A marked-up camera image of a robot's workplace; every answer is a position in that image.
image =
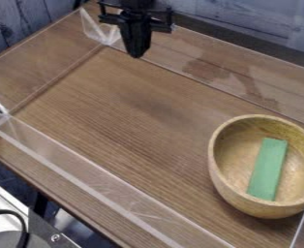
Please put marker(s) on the clear acrylic front barrier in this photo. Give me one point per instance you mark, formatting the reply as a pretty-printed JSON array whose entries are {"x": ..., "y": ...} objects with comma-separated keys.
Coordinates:
[{"x": 131, "y": 217}]

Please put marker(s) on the clear acrylic corner bracket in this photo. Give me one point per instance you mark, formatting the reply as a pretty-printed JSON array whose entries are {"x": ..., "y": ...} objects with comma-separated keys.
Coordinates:
[{"x": 100, "y": 32}]

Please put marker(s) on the green rectangular block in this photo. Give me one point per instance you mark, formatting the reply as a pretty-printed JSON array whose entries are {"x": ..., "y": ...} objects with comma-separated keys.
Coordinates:
[{"x": 268, "y": 169}]

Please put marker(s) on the brown wooden bowl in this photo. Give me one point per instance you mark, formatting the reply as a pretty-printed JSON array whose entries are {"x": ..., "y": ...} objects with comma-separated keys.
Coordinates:
[{"x": 232, "y": 152}]

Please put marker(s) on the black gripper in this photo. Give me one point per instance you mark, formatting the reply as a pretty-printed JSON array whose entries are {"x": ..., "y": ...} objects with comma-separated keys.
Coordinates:
[{"x": 151, "y": 16}]

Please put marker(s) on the grey metal bracket with screw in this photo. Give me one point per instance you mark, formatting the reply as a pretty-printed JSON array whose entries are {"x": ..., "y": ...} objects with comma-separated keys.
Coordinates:
[{"x": 44, "y": 236}]

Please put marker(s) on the black table leg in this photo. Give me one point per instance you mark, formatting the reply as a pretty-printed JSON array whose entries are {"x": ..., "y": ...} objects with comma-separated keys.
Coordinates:
[{"x": 40, "y": 205}]

